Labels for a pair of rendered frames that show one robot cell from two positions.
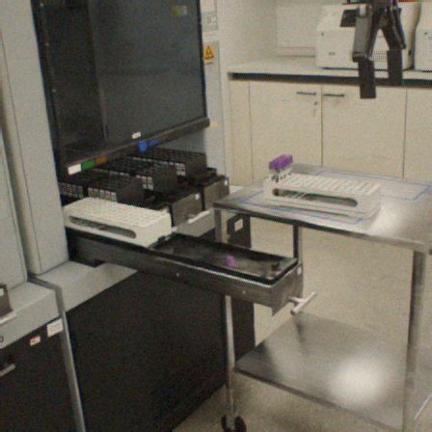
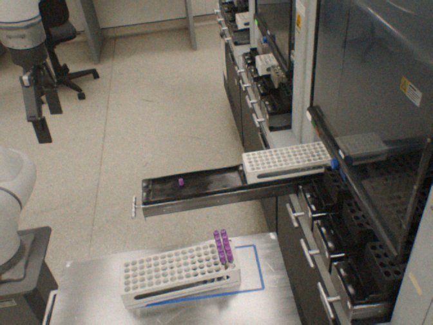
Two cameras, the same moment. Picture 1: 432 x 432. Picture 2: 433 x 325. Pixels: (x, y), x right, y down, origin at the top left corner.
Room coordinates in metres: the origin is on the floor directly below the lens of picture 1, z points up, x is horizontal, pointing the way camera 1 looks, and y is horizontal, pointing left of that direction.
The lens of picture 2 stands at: (2.12, -0.62, 1.74)
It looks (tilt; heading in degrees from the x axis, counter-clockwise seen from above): 39 degrees down; 140
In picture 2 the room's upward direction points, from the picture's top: 7 degrees counter-clockwise
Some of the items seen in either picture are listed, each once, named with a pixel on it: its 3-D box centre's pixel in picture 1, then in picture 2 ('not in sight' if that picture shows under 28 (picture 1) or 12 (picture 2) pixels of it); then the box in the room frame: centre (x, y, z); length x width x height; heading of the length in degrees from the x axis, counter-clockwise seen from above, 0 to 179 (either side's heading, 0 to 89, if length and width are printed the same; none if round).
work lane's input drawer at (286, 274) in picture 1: (171, 256); (236, 183); (1.35, 0.11, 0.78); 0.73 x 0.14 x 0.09; 53
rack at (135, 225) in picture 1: (115, 222); (288, 163); (1.45, 0.26, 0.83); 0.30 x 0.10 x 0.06; 53
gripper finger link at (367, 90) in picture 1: (366, 79); (53, 102); (1.11, -0.29, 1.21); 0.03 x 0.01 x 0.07; 52
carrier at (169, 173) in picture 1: (162, 178); (353, 222); (1.75, 0.15, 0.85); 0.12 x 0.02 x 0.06; 143
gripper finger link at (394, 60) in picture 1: (394, 67); (42, 129); (1.22, -0.37, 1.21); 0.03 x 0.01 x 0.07; 52
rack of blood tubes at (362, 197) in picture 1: (320, 194); (180, 272); (1.53, -0.28, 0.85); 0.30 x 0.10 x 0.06; 57
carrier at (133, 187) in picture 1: (127, 194); (333, 185); (1.63, 0.24, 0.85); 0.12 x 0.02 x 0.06; 144
